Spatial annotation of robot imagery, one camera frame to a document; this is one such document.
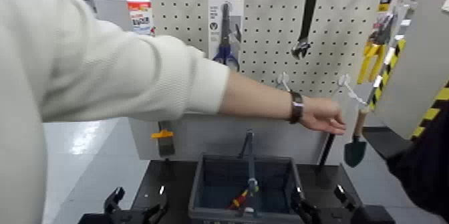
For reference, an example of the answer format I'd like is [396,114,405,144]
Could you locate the person's bare hand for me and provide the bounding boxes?
[299,95,348,136]

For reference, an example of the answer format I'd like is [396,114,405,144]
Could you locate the person in black clothing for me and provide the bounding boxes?
[385,104,449,221]

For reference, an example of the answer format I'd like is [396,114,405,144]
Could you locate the arm in white sweater sleeve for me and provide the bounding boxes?
[0,0,294,224]

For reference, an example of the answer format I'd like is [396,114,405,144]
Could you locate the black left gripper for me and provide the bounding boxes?
[78,187,170,224]

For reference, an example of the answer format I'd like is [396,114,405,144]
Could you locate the packaged yellow-handled pliers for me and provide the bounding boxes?
[356,0,400,86]

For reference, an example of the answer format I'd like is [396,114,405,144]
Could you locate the gray panel with hazard stripes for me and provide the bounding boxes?
[367,0,449,140]

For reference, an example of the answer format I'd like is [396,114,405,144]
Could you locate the black support strut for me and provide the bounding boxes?
[317,132,337,171]

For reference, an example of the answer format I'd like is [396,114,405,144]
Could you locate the dark brown wristwatch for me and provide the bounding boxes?
[288,90,305,125]

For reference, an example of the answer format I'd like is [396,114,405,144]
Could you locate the red and yellow screwdriver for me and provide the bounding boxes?
[227,185,261,211]

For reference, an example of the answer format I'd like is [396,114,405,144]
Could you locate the beige pegboard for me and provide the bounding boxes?
[138,0,399,116]

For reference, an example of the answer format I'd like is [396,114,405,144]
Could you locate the black adjustable wrench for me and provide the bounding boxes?
[291,0,319,60]

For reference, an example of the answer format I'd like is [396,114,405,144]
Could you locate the packaged blue-handled scissors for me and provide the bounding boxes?
[207,0,246,73]

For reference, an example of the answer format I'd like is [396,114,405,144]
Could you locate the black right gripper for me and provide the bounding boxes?
[289,184,396,224]

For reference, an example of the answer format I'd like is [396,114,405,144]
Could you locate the green trowel with wooden handle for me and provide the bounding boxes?
[343,107,371,169]

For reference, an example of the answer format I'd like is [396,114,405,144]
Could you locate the plastic crate with swing handle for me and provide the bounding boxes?
[188,129,306,224]

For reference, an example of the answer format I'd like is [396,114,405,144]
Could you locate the light gray backing board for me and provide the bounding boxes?
[128,112,329,166]

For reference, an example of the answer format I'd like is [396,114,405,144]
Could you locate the gray partition panel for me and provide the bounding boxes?
[92,0,136,32]

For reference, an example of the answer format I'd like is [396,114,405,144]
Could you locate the white pegboard hook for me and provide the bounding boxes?
[276,72,292,93]
[336,74,367,106]

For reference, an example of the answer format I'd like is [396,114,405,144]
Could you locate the white and red caulk tube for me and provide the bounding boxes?
[122,0,156,37]

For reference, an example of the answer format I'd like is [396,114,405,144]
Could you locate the orange and gray paintbrush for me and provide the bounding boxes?
[150,121,176,158]

